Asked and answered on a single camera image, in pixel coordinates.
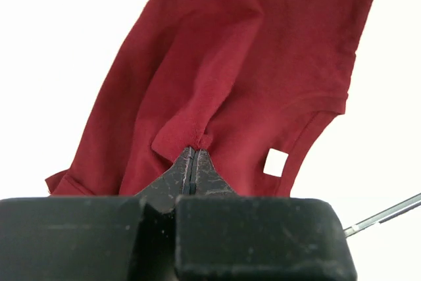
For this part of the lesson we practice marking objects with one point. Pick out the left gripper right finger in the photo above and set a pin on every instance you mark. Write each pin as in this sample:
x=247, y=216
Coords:
x=223, y=236

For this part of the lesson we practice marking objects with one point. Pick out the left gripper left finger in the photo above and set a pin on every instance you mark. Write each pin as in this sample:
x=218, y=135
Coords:
x=94, y=238

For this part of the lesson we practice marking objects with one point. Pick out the dark red t-shirt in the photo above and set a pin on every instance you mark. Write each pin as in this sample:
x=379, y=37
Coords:
x=252, y=82

